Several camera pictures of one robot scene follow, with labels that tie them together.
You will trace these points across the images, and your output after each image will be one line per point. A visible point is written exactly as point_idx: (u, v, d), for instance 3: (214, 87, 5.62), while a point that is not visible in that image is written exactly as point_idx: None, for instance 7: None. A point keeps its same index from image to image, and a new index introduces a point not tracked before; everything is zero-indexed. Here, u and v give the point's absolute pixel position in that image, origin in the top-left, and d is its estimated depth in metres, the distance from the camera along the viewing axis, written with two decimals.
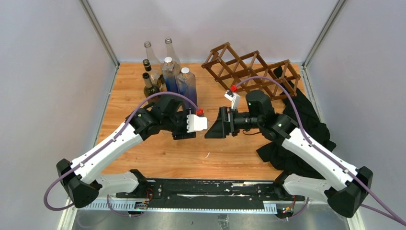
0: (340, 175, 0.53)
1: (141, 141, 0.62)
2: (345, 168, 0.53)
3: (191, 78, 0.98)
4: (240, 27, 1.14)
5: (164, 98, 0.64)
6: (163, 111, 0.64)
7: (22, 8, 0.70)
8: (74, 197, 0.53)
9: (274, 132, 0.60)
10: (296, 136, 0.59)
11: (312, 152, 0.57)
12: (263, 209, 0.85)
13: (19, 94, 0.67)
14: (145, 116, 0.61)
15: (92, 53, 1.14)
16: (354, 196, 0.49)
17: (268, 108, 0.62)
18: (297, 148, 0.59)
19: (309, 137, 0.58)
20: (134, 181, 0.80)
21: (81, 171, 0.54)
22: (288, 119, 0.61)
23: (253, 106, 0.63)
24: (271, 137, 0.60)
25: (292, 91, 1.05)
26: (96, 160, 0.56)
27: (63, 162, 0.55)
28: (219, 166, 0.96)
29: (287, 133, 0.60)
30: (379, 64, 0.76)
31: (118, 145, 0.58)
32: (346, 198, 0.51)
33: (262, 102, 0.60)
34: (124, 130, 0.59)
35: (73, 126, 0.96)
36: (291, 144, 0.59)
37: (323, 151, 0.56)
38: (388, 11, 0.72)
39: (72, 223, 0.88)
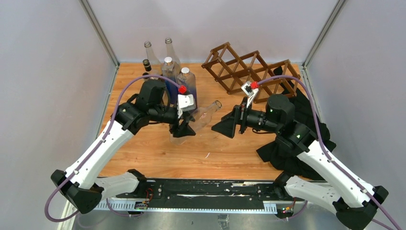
0: (358, 194, 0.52)
1: (132, 135, 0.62)
2: (363, 188, 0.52)
3: (191, 78, 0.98)
4: (240, 27, 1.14)
5: (144, 88, 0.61)
6: (147, 102, 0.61)
7: (21, 7, 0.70)
8: (77, 204, 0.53)
9: (292, 142, 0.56)
10: (315, 149, 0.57)
11: (330, 169, 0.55)
12: (263, 209, 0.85)
13: (19, 94, 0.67)
14: (130, 110, 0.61)
15: (92, 53, 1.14)
16: (370, 216, 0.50)
17: (291, 117, 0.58)
18: (314, 162, 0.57)
19: (328, 152, 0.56)
20: (134, 180, 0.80)
21: (77, 178, 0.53)
22: (307, 130, 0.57)
23: (274, 113, 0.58)
24: (289, 148, 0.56)
25: (292, 91, 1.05)
26: (90, 165, 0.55)
27: (55, 173, 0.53)
28: (219, 166, 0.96)
29: (305, 146, 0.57)
30: (379, 65, 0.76)
31: (108, 145, 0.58)
32: (359, 215, 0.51)
33: (287, 112, 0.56)
34: (111, 130, 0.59)
35: (73, 127, 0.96)
36: (308, 158, 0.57)
37: (342, 167, 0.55)
38: (388, 11, 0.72)
39: (72, 222, 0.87)
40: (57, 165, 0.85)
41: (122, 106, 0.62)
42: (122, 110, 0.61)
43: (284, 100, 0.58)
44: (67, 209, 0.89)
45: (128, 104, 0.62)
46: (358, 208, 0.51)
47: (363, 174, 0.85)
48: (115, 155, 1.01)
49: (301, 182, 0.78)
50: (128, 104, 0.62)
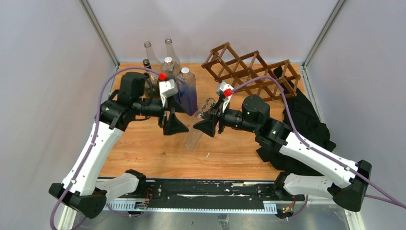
0: (343, 174, 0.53)
1: (122, 133, 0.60)
2: (346, 166, 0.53)
3: (191, 78, 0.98)
4: (241, 27, 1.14)
5: (124, 82, 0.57)
6: (129, 96, 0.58)
7: (22, 8, 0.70)
8: (84, 212, 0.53)
9: (270, 140, 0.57)
10: (292, 141, 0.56)
11: (313, 155, 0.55)
12: (263, 209, 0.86)
13: (20, 95, 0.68)
14: (113, 108, 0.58)
15: (92, 53, 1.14)
16: (360, 192, 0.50)
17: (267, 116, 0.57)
18: (296, 153, 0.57)
19: (305, 140, 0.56)
20: (134, 179, 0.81)
21: (77, 187, 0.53)
22: (281, 124, 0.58)
23: (251, 115, 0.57)
24: (268, 146, 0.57)
25: (292, 91, 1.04)
26: (85, 171, 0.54)
27: (53, 186, 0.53)
28: (219, 166, 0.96)
29: (283, 139, 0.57)
30: (379, 65, 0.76)
31: (99, 148, 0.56)
32: (351, 194, 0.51)
33: (262, 113, 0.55)
34: (98, 131, 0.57)
35: (73, 127, 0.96)
36: (289, 150, 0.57)
37: (322, 151, 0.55)
38: (388, 11, 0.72)
39: (72, 222, 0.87)
40: (57, 165, 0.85)
41: (103, 104, 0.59)
42: (105, 108, 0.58)
43: (259, 99, 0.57)
44: (67, 209, 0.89)
45: (109, 101, 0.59)
46: (348, 188, 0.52)
47: None
48: (115, 155, 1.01)
49: (296, 178, 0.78)
50: (109, 101, 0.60)
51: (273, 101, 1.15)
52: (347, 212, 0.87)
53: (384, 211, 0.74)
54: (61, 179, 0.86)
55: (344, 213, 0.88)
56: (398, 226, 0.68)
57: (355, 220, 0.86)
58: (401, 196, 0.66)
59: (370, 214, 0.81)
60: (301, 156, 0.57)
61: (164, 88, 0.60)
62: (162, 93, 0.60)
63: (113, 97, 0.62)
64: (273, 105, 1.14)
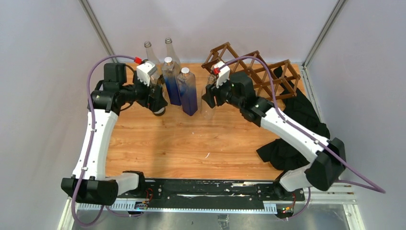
0: (311, 145, 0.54)
1: (117, 117, 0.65)
2: (315, 139, 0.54)
3: (191, 78, 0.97)
4: (240, 27, 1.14)
5: (108, 70, 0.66)
6: (116, 81, 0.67)
7: (22, 9, 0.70)
8: (104, 194, 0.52)
9: (253, 113, 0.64)
10: (271, 115, 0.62)
11: (287, 128, 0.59)
12: (263, 209, 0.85)
13: (20, 95, 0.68)
14: (103, 95, 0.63)
15: (92, 53, 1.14)
16: (324, 163, 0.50)
17: (250, 91, 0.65)
18: (273, 126, 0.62)
19: (283, 114, 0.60)
20: (135, 173, 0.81)
21: (90, 173, 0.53)
22: (265, 101, 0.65)
23: (236, 87, 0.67)
24: (251, 118, 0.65)
25: (292, 91, 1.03)
26: (95, 156, 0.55)
27: (64, 180, 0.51)
28: (219, 166, 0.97)
29: (263, 112, 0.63)
30: (379, 65, 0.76)
31: (101, 132, 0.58)
32: (317, 167, 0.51)
33: (244, 86, 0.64)
34: (95, 117, 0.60)
35: (73, 127, 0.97)
36: (266, 123, 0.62)
37: (296, 125, 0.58)
38: (388, 12, 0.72)
39: (72, 222, 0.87)
40: (57, 165, 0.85)
41: (93, 94, 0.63)
42: (95, 97, 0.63)
43: (244, 75, 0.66)
44: (67, 209, 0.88)
45: (97, 90, 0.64)
46: (314, 161, 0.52)
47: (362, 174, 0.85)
48: (115, 155, 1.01)
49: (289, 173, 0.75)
50: (97, 91, 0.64)
51: None
52: (347, 212, 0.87)
53: (384, 210, 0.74)
54: (61, 179, 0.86)
55: (344, 213, 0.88)
56: (397, 226, 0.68)
57: (355, 220, 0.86)
58: (401, 196, 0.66)
59: (371, 215, 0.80)
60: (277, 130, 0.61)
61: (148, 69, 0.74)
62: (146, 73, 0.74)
63: (98, 88, 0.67)
64: None
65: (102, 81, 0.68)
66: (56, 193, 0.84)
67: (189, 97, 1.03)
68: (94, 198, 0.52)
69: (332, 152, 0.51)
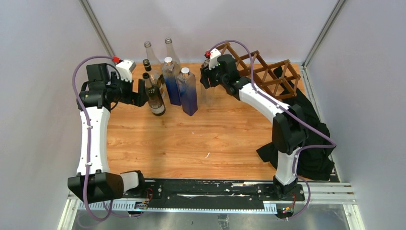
0: (274, 109, 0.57)
1: (109, 113, 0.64)
2: (277, 104, 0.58)
3: (191, 78, 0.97)
4: (240, 27, 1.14)
5: (91, 70, 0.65)
6: (101, 79, 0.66)
7: (21, 9, 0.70)
8: (113, 189, 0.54)
9: (233, 87, 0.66)
10: (247, 86, 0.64)
11: (259, 98, 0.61)
12: (263, 209, 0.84)
13: (19, 95, 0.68)
14: (92, 93, 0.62)
15: (91, 53, 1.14)
16: (281, 121, 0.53)
17: (233, 68, 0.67)
18: (248, 97, 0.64)
19: (255, 86, 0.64)
20: (135, 172, 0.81)
21: (95, 167, 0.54)
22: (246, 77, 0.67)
23: (220, 65, 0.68)
24: (231, 93, 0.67)
25: (292, 91, 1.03)
26: (96, 151, 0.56)
27: (71, 179, 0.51)
28: (219, 166, 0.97)
29: (241, 85, 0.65)
30: (378, 65, 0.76)
31: (98, 128, 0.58)
32: (276, 126, 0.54)
33: (227, 63, 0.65)
34: (89, 115, 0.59)
35: (73, 126, 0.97)
36: (242, 95, 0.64)
37: (265, 95, 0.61)
38: (388, 11, 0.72)
39: (72, 222, 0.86)
40: (57, 165, 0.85)
41: (81, 95, 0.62)
42: (84, 97, 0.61)
43: (227, 54, 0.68)
44: (67, 209, 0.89)
45: (84, 91, 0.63)
46: (274, 122, 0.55)
47: (362, 174, 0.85)
48: (115, 155, 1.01)
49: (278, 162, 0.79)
50: (84, 91, 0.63)
51: None
52: (347, 212, 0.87)
53: (384, 211, 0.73)
54: (60, 178, 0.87)
55: (344, 213, 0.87)
56: (396, 226, 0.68)
57: (355, 220, 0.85)
58: (400, 196, 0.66)
59: (371, 215, 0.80)
60: (252, 101, 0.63)
61: (126, 65, 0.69)
62: (127, 69, 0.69)
63: (84, 89, 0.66)
64: None
65: (86, 82, 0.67)
66: (56, 193, 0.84)
67: (189, 97, 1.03)
68: (104, 194, 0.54)
69: (290, 113, 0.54)
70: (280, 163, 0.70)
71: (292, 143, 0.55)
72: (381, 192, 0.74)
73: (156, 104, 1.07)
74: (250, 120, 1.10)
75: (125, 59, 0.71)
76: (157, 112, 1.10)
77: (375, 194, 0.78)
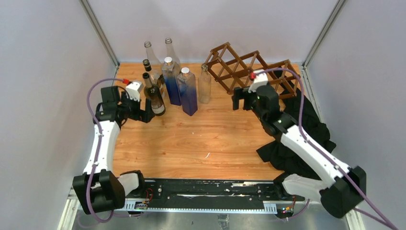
0: (331, 170, 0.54)
1: (120, 129, 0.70)
2: (336, 165, 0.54)
3: (191, 78, 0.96)
4: (241, 28, 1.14)
5: (104, 92, 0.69)
6: (113, 99, 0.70)
7: (22, 9, 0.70)
8: (115, 191, 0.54)
9: (275, 128, 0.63)
10: (293, 132, 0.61)
11: (307, 147, 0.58)
12: (263, 209, 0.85)
13: (19, 94, 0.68)
14: (106, 112, 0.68)
15: (92, 53, 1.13)
16: (341, 190, 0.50)
17: (275, 106, 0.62)
18: (293, 143, 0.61)
19: (305, 134, 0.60)
20: (133, 172, 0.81)
21: (101, 166, 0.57)
22: (289, 117, 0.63)
23: (262, 99, 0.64)
24: (272, 132, 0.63)
25: (292, 91, 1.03)
26: (104, 154, 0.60)
27: (76, 178, 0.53)
28: (219, 166, 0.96)
29: (284, 128, 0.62)
30: (378, 65, 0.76)
31: (108, 136, 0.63)
32: (334, 192, 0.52)
33: (270, 100, 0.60)
34: (102, 126, 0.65)
35: (74, 127, 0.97)
36: (287, 139, 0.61)
37: (318, 147, 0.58)
38: (388, 11, 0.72)
39: (72, 222, 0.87)
40: (57, 165, 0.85)
41: (96, 114, 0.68)
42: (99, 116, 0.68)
43: (272, 88, 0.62)
44: (67, 209, 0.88)
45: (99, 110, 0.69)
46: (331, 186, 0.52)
47: None
48: (115, 155, 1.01)
49: (297, 178, 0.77)
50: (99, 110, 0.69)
51: None
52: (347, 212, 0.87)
53: (383, 211, 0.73)
54: (61, 178, 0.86)
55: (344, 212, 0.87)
56: (396, 226, 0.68)
57: (355, 221, 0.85)
58: (401, 196, 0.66)
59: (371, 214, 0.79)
60: (297, 148, 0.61)
61: (135, 86, 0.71)
62: (136, 91, 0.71)
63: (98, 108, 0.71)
64: None
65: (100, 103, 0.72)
66: (56, 193, 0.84)
67: (189, 97, 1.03)
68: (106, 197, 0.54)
69: (352, 181, 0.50)
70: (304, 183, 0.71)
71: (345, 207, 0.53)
72: (382, 192, 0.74)
73: (156, 105, 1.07)
74: (250, 120, 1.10)
75: (134, 81, 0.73)
76: (157, 111, 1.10)
77: (375, 194, 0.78)
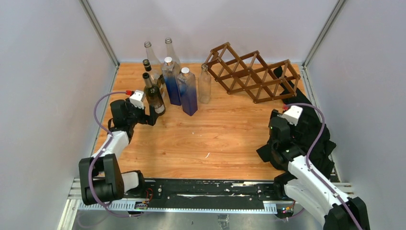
0: (330, 197, 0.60)
1: (128, 142, 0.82)
2: (335, 192, 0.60)
3: (191, 78, 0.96)
4: (241, 27, 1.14)
5: (114, 111, 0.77)
6: (123, 117, 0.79)
7: (21, 8, 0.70)
8: (114, 173, 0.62)
9: (283, 157, 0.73)
10: (298, 162, 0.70)
11: (310, 176, 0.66)
12: (263, 209, 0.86)
13: (19, 94, 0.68)
14: (118, 128, 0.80)
15: (92, 53, 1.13)
16: (338, 217, 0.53)
17: (285, 136, 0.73)
18: (298, 172, 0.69)
19: (309, 164, 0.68)
20: (133, 172, 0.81)
21: (107, 152, 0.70)
22: (297, 149, 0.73)
23: (274, 130, 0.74)
24: (280, 161, 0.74)
25: (292, 91, 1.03)
26: (111, 146, 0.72)
27: (83, 160, 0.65)
28: (219, 166, 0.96)
29: (291, 157, 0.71)
30: (378, 65, 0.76)
31: (117, 138, 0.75)
32: (331, 218, 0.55)
33: (280, 131, 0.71)
34: (113, 134, 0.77)
35: (74, 127, 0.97)
36: (293, 167, 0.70)
37: (320, 177, 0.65)
38: (388, 11, 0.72)
39: (72, 222, 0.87)
40: (58, 165, 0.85)
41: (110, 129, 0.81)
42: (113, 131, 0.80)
43: (284, 121, 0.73)
44: (67, 209, 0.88)
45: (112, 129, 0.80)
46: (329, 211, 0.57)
47: (362, 174, 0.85)
48: None
49: (301, 186, 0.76)
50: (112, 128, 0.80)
51: (273, 100, 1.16)
52: None
53: (383, 211, 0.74)
54: (61, 179, 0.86)
55: None
56: (396, 226, 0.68)
57: None
58: (401, 196, 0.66)
59: (372, 215, 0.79)
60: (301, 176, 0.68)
61: (138, 97, 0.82)
62: (140, 101, 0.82)
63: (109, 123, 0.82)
64: (273, 104, 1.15)
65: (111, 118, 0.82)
66: (56, 193, 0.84)
67: (189, 97, 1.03)
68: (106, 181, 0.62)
69: (349, 211, 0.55)
70: (306, 196, 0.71)
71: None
72: (381, 192, 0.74)
73: (156, 105, 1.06)
74: (250, 120, 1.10)
75: (136, 91, 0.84)
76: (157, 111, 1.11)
77: (375, 194, 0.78)
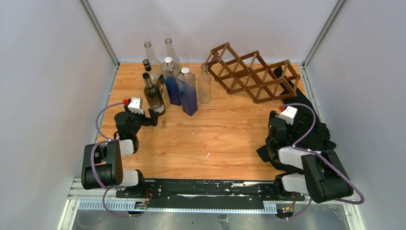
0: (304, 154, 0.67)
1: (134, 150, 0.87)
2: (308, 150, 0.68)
3: (191, 78, 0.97)
4: (241, 28, 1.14)
5: (119, 126, 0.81)
6: (129, 130, 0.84)
7: (20, 9, 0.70)
8: (116, 157, 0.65)
9: (276, 154, 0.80)
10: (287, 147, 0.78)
11: (294, 150, 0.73)
12: (263, 209, 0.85)
13: (18, 94, 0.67)
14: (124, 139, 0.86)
15: (92, 53, 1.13)
16: (308, 159, 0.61)
17: (282, 135, 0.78)
18: (286, 154, 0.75)
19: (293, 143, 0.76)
20: (134, 170, 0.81)
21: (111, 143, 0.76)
22: None
23: (272, 128, 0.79)
24: (274, 157, 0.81)
25: (292, 91, 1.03)
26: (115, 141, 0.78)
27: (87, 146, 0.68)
28: (219, 166, 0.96)
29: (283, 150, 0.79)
30: (378, 65, 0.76)
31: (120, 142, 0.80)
32: (304, 164, 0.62)
33: (277, 131, 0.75)
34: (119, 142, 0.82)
35: (74, 127, 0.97)
36: (283, 157, 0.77)
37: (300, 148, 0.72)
38: (388, 11, 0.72)
39: (72, 222, 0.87)
40: (58, 165, 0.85)
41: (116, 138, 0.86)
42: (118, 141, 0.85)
43: (283, 121, 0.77)
44: (67, 209, 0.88)
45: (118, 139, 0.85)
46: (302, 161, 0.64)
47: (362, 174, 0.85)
48: None
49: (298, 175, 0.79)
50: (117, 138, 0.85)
51: (273, 100, 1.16)
52: (347, 212, 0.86)
53: (382, 210, 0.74)
54: (61, 178, 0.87)
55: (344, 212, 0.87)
56: (396, 226, 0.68)
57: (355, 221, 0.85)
58: (401, 196, 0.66)
59: (371, 214, 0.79)
60: (289, 155, 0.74)
61: (136, 105, 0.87)
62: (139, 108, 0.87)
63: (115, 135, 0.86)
64: (273, 104, 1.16)
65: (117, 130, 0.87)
66: (57, 193, 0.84)
67: (189, 97, 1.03)
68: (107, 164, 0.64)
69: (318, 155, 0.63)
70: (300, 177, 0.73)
71: (326, 188, 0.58)
72: (381, 192, 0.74)
73: (156, 105, 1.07)
74: (250, 120, 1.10)
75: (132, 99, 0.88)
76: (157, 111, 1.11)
77: (374, 193, 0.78)
